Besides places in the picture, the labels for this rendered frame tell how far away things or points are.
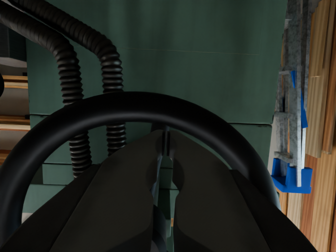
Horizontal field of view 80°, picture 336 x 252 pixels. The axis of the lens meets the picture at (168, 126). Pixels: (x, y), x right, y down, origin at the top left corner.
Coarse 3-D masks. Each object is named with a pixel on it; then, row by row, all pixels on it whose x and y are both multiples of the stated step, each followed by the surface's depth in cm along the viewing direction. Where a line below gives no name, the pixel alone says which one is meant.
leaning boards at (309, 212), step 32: (320, 32) 131; (320, 64) 132; (288, 96) 169; (320, 96) 137; (288, 128) 169; (320, 128) 139; (320, 160) 155; (288, 192) 207; (320, 192) 155; (320, 224) 156
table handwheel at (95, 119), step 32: (96, 96) 18; (128, 96) 17; (160, 96) 18; (32, 128) 18; (64, 128) 17; (160, 128) 18; (192, 128) 18; (224, 128) 18; (32, 160) 18; (160, 160) 19; (256, 160) 18; (0, 192) 18; (0, 224) 19; (160, 224) 20
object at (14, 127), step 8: (24, 72) 237; (8, 80) 240; (16, 80) 239; (24, 80) 239; (0, 120) 237; (8, 120) 237; (16, 120) 236; (24, 120) 236; (0, 128) 242; (8, 128) 242; (16, 128) 242; (24, 128) 241; (0, 152) 271; (8, 152) 273; (0, 160) 247
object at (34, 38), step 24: (0, 0) 24; (24, 0) 24; (24, 24) 23; (48, 24) 24; (72, 24) 23; (48, 48) 23; (72, 48) 23; (96, 48) 22; (72, 72) 23; (120, 72) 23; (72, 96) 23; (72, 144) 24; (120, 144) 24; (72, 168) 25
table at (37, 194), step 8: (40, 168) 45; (40, 176) 41; (32, 184) 38; (40, 184) 38; (48, 184) 38; (56, 184) 38; (32, 192) 38; (40, 192) 38; (48, 192) 38; (56, 192) 38; (160, 192) 36; (168, 192) 37; (176, 192) 38; (24, 200) 38; (32, 200) 38; (40, 200) 38; (160, 200) 34; (168, 200) 34; (24, 208) 38; (32, 208) 38; (160, 208) 31; (168, 208) 31; (168, 216) 29; (168, 224) 29; (168, 232) 29
